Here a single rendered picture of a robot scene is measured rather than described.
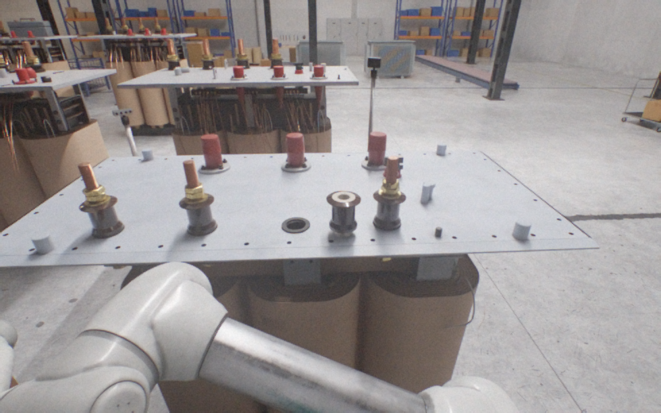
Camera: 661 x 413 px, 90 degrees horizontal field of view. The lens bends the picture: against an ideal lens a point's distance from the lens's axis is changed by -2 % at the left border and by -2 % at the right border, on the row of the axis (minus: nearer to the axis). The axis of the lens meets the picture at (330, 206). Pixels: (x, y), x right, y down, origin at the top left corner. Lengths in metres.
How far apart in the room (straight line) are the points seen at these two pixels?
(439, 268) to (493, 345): 1.51
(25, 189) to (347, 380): 3.27
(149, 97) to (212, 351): 6.48
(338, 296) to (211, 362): 0.68
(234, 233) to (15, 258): 0.56
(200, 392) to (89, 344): 1.06
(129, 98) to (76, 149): 3.91
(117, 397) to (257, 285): 0.81
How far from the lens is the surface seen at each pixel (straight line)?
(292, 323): 1.24
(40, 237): 1.14
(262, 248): 0.92
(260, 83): 2.38
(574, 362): 2.81
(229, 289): 1.27
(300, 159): 1.37
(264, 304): 1.21
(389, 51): 13.29
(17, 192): 3.62
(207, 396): 1.62
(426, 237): 0.98
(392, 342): 1.38
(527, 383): 2.55
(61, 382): 0.55
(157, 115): 6.98
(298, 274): 1.13
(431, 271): 1.20
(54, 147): 3.25
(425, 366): 1.50
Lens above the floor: 1.89
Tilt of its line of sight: 29 degrees down
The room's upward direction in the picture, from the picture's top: straight up
